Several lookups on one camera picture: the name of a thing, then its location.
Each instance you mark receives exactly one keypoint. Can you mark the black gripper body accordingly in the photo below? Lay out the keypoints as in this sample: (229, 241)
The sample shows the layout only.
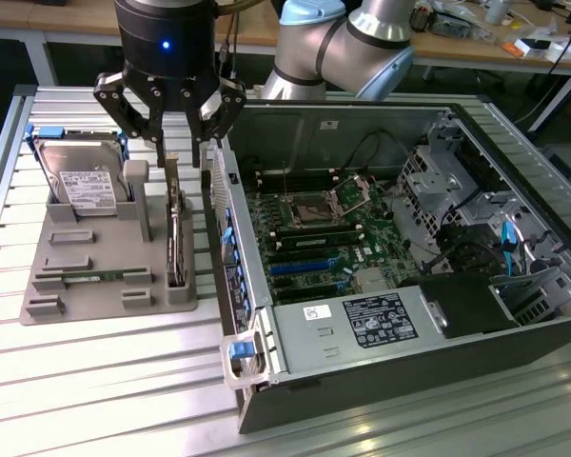
(166, 28)

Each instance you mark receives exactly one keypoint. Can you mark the black graphics card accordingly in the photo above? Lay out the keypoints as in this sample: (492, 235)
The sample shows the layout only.
(177, 238)

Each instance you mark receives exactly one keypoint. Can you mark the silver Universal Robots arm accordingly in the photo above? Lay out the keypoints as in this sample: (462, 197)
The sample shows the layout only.
(304, 47)

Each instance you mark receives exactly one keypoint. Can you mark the hard disk drive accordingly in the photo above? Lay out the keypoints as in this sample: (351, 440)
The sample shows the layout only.
(52, 131)

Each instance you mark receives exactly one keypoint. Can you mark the silver hard disk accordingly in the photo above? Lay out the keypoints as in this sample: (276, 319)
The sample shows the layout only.
(83, 181)

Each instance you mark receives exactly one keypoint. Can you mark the long wooden desk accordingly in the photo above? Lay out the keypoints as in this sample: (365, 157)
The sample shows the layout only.
(52, 19)

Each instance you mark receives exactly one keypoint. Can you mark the CPU socket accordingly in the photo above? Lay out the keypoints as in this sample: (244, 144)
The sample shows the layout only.
(311, 209)

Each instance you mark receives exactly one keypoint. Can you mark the grey plastic parts rack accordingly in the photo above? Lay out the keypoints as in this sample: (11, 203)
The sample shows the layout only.
(104, 247)

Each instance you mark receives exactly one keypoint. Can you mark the metal socket cover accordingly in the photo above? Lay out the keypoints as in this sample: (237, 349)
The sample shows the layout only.
(349, 192)

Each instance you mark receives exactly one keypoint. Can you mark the green RAM stick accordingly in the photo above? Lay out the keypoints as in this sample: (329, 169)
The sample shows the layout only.
(95, 275)

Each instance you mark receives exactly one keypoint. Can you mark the blue expansion slot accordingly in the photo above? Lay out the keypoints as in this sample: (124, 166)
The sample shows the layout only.
(300, 267)

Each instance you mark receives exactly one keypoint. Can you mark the black expansion slot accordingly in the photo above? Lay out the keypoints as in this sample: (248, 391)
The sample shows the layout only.
(304, 282)

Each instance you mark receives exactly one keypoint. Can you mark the green motherboard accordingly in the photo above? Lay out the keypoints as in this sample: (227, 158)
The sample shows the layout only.
(376, 238)

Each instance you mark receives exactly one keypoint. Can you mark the silver disk bay cage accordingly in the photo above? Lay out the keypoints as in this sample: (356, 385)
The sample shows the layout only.
(428, 190)

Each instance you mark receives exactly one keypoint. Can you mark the silver chipset heatsink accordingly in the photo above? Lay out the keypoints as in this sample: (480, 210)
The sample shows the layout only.
(373, 282)

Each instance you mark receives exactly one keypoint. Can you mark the silver power supply unit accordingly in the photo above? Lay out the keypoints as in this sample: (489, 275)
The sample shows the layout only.
(314, 338)

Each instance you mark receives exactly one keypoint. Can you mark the cluttered wooden desk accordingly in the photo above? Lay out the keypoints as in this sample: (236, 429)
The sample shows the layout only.
(457, 47)

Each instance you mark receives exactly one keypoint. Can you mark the open black PC case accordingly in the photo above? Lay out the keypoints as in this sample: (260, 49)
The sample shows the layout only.
(314, 343)

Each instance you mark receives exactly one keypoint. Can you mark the electronics pile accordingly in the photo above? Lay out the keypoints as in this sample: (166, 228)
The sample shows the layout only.
(447, 19)

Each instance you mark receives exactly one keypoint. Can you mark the grey cup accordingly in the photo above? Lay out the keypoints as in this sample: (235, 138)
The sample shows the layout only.
(497, 10)

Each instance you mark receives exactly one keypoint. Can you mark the orange and white box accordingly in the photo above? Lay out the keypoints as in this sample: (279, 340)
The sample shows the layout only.
(523, 47)

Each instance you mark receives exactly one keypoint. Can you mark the black plastic shroud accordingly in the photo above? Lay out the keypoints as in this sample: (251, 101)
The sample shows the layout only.
(466, 304)

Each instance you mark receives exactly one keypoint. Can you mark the grey corner bracket blue clip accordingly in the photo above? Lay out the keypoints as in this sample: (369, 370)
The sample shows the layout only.
(240, 352)

